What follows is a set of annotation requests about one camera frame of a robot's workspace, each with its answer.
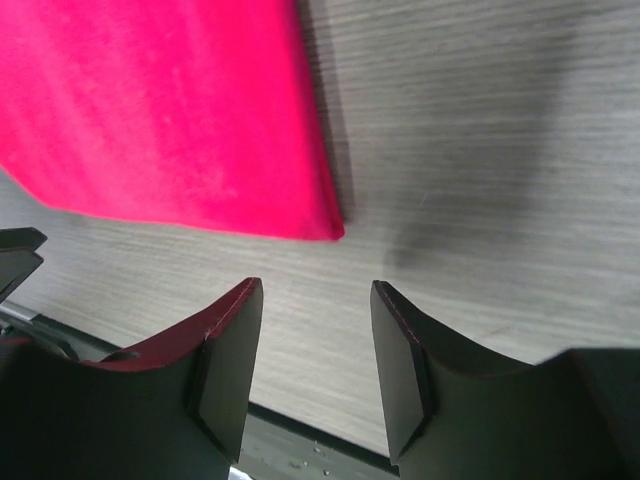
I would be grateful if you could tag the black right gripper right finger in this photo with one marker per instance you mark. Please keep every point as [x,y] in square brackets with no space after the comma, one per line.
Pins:
[454,409]

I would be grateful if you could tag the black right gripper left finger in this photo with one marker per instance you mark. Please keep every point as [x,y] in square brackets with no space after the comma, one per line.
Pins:
[173,406]

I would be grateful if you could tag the pink t shirt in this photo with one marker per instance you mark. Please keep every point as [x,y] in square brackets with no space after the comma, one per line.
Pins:
[191,113]

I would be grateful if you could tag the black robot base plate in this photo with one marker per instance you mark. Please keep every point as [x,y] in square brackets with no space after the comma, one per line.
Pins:
[274,446]

